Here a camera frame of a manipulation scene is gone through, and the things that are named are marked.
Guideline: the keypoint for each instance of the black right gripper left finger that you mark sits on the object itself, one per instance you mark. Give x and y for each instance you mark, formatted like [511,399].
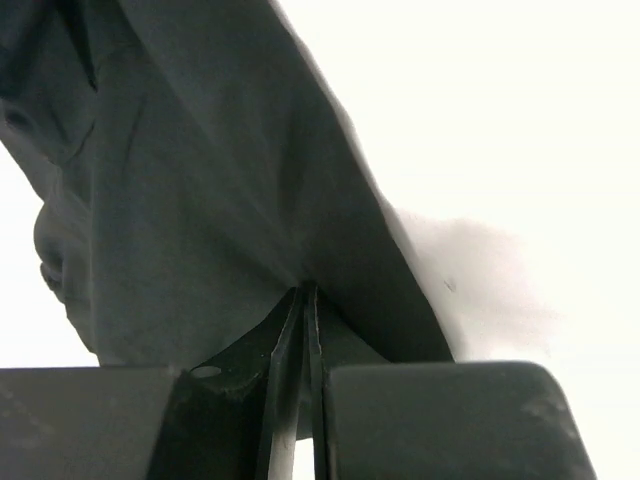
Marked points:
[233,417]

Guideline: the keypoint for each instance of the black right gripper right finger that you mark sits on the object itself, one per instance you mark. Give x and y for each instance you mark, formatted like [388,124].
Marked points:
[372,419]

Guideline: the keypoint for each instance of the black trousers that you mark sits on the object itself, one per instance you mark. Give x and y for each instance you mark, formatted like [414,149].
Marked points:
[193,169]

